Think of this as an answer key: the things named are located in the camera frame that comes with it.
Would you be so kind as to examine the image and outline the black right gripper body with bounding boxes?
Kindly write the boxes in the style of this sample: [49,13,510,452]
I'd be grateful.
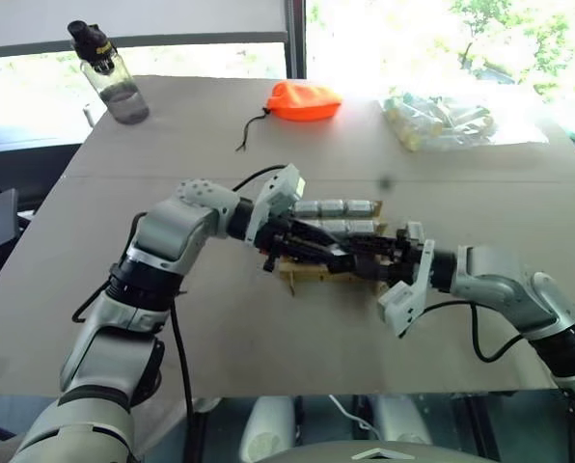
[383,226,424,286]

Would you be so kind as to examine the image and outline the thin white cable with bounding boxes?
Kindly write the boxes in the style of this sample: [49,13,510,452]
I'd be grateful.
[326,394,383,441]

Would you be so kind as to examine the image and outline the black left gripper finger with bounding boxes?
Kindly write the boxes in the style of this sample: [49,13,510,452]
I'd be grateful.
[285,240,354,269]
[294,220,351,248]

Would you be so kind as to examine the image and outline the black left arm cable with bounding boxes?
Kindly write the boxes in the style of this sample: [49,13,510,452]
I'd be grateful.
[71,163,289,463]

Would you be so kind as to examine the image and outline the white rounded shape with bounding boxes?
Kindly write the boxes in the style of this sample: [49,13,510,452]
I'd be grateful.
[238,395,297,463]
[371,395,433,446]

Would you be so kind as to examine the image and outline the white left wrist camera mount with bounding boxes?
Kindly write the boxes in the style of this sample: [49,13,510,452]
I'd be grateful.
[246,162,308,247]

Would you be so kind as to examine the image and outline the orange drawstring pouch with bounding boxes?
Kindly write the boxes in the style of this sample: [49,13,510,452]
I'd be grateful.
[235,80,343,153]

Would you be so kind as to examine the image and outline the wooden battery holder tray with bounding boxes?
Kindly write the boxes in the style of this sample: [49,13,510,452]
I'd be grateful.
[278,200,390,296]

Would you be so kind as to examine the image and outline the dark window frame post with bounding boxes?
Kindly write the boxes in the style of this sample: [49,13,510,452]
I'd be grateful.
[285,0,309,80]

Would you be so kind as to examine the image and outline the clear plastic bag of items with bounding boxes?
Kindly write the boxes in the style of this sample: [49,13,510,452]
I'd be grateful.
[377,94,550,153]

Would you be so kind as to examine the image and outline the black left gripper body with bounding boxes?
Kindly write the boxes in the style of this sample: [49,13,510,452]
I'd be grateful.
[256,217,301,273]

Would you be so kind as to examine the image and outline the clear bottle with black cap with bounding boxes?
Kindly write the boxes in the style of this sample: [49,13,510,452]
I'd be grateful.
[67,19,151,126]

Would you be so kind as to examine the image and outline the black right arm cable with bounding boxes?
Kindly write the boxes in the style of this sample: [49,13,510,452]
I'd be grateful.
[420,299,530,365]

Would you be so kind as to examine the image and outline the black and grey chair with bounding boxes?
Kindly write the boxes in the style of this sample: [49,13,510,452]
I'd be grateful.
[0,181,34,253]

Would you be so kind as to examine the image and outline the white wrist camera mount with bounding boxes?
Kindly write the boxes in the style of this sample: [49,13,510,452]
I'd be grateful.
[246,162,308,247]
[377,221,437,339]

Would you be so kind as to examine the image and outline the white roller blind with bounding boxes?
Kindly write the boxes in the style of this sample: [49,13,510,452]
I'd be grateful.
[0,0,289,50]

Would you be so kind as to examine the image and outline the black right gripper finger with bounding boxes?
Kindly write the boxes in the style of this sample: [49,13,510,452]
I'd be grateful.
[347,234,397,255]
[349,258,390,284]

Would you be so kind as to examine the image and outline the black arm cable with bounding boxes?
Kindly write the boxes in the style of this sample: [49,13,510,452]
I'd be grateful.
[420,299,530,365]
[71,163,289,463]

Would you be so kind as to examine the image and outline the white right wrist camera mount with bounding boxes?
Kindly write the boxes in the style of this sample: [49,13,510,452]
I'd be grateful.
[377,221,437,339]

